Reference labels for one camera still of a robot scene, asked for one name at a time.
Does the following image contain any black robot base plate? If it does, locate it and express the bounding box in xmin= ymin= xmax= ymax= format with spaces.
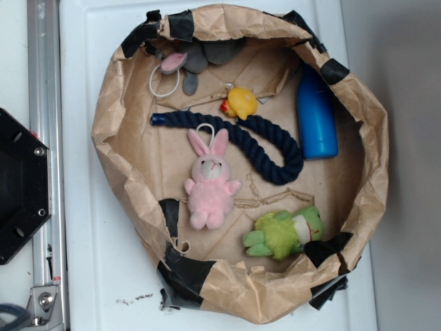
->
xmin=0 ymin=109 xmax=51 ymax=265

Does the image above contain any brown paper bag bin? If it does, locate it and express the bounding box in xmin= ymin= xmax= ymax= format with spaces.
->
xmin=92 ymin=4 xmax=389 ymax=324

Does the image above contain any aluminium frame rail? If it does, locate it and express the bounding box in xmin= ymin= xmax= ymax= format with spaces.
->
xmin=27 ymin=1 xmax=70 ymax=330

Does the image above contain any pink plush bunny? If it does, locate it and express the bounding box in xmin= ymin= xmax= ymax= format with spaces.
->
xmin=184 ymin=123 xmax=243 ymax=230

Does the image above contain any grey plush animal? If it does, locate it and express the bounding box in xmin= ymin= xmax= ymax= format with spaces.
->
xmin=149 ymin=37 xmax=247 ymax=98

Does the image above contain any dark blue rope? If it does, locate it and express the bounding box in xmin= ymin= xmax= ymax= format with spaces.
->
xmin=150 ymin=110 xmax=305 ymax=186

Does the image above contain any green plush frog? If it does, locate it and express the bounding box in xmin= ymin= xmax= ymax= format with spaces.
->
xmin=242 ymin=206 xmax=325 ymax=261

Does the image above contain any metal corner bracket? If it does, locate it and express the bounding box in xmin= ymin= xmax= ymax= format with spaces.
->
xmin=25 ymin=285 xmax=64 ymax=330

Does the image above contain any blue plastic bottle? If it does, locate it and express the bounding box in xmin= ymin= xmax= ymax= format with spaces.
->
xmin=297 ymin=63 xmax=338 ymax=160

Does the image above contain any yellow rubber duck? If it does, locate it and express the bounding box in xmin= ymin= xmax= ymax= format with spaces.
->
xmin=220 ymin=87 xmax=258 ymax=121

